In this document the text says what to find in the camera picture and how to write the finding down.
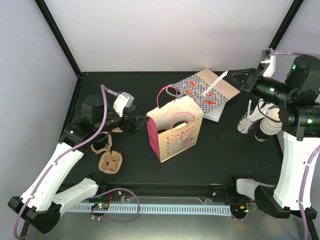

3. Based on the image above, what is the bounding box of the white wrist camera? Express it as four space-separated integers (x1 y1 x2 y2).
113 92 135 117
260 48 277 78

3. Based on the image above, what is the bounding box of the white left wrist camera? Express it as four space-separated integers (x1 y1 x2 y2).
113 92 135 117

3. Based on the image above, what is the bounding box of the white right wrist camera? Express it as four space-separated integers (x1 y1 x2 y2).
260 48 277 78

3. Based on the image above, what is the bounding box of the cream pink Cakes paper bag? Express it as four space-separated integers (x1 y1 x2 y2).
146 96 204 163

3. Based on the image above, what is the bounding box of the light blue paper bag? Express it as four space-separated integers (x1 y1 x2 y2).
203 103 225 123

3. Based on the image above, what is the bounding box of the white slotted cable rail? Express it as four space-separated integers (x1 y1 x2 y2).
67 202 237 217

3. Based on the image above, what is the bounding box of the white straw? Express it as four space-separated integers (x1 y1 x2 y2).
202 71 228 97

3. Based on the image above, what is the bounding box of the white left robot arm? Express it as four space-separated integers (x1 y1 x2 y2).
8 92 149 234

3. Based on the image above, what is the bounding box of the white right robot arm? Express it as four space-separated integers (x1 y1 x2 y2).
226 54 320 219

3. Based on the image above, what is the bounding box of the blue checkered bakery paper bag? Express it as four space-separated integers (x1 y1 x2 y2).
173 68 240 114

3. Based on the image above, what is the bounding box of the tall white paper cup stack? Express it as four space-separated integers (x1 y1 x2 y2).
259 111 282 136

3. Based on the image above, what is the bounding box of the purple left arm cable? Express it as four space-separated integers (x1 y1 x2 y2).
12 84 121 240

